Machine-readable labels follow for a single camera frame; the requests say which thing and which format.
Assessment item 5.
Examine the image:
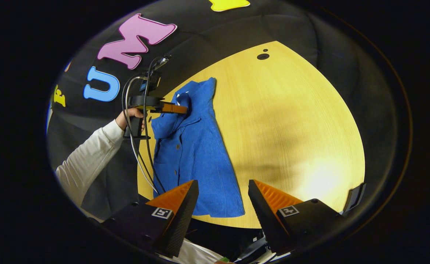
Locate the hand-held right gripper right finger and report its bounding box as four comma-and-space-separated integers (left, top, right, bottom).
248, 179, 344, 255

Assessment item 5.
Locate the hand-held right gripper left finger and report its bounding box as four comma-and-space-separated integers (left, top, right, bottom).
101, 179, 200, 258

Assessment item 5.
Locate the blue corduroy shirt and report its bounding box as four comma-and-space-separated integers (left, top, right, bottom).
151, 77, 245, 217

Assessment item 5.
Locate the person's white top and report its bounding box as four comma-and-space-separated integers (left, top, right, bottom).
156, 238, 225, 264

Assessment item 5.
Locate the black table edge clamp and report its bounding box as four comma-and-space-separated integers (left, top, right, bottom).
341, 183, 366, 217

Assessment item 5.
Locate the black cable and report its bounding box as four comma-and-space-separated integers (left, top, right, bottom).
142, 55, 168, 195

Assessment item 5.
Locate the white cable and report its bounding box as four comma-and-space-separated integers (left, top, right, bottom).
125, 75, 160, 195

